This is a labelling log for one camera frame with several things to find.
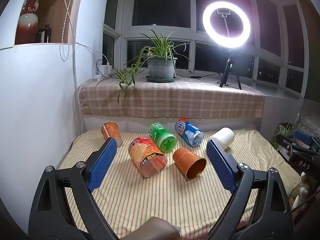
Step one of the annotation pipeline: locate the orange cup with white rim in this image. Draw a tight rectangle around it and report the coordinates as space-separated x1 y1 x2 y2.
101 121 123 147

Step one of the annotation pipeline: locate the green paper bag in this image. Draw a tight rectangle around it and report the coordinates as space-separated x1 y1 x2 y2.
271 122 296 152

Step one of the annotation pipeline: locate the striped yellow cloth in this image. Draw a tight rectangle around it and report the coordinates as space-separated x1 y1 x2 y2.
57 127 302 239

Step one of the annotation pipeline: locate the brown rounded object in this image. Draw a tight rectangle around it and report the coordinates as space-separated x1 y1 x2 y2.
121 217 181 240

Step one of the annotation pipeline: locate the green pot saucer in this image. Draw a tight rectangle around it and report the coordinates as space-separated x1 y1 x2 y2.
146 75 176 83

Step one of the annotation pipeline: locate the spider plant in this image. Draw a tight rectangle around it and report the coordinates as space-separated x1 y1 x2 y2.
96 29 194 105

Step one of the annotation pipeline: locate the green bottle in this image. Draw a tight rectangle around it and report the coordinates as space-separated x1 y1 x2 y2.
149 122 177 153

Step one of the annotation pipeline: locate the white lumpy object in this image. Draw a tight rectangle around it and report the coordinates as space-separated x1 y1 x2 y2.
291 172 311 212

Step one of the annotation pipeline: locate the white framed window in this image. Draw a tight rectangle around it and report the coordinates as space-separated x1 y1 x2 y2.
102 0 314 98

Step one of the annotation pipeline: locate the copper orange cup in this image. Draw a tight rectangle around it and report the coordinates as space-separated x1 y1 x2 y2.
172 147 207 181

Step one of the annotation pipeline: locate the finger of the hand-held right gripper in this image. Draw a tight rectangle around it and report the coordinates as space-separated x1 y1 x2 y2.
293 129 320 153
276 134 302 161

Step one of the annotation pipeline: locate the green plant pot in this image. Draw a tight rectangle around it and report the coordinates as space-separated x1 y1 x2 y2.
147 56 178 79

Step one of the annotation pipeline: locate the black tripod stand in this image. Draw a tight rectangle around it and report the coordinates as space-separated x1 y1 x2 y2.
219 47 242 90

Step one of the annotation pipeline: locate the white hanging cable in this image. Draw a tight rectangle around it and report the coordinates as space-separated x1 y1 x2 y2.
53 0 76 62

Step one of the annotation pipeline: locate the red ceramic vase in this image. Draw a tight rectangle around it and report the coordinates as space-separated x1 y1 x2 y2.
16 0 46 44

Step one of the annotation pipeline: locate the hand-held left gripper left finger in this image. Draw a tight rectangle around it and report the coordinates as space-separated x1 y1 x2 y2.
28 137 118 240

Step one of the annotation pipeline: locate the checked beige cloth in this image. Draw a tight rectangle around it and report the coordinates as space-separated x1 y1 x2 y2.
79 70 265 120

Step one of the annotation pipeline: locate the black cable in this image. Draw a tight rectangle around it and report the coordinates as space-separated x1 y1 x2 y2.
175 71 221 79

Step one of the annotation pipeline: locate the red orange printed cup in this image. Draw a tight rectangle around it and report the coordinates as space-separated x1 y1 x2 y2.
128 136 167 180

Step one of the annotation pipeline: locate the pale lace cloth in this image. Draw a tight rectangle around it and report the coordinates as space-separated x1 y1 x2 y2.
299 116 320 134

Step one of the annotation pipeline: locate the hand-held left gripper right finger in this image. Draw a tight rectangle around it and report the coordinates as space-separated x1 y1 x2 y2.
206 139 294 240

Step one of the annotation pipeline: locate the ring light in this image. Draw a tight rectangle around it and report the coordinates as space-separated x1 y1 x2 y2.
202 1 251 49

